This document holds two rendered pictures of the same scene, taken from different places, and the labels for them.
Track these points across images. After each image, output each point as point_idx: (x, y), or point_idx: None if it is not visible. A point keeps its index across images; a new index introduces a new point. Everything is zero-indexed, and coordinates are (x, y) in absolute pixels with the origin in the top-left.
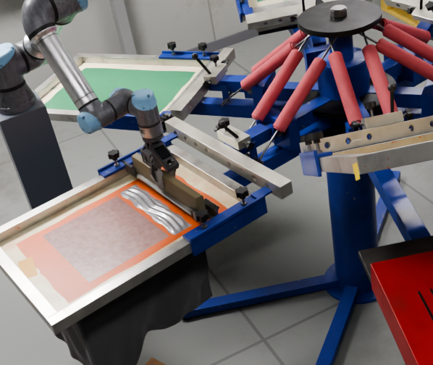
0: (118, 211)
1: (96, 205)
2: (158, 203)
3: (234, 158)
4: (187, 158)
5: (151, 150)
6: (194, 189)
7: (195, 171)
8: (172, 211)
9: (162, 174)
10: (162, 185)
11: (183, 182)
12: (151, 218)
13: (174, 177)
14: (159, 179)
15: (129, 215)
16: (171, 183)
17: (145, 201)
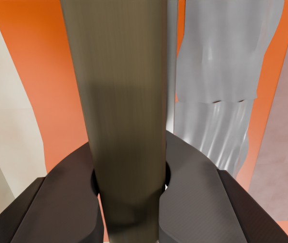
0: None
1: None
2: (190, 106)
3: None
4: None
5: None
6: (32, 88)
7: None
8: (185, 13)
9: (161, 196)
10: (172, 141)
11: (52, 153)
12: (270, 47)
13: (73, 151)
14: (193, 172)
15: None
16: (165, 42)
17: (212, 149)
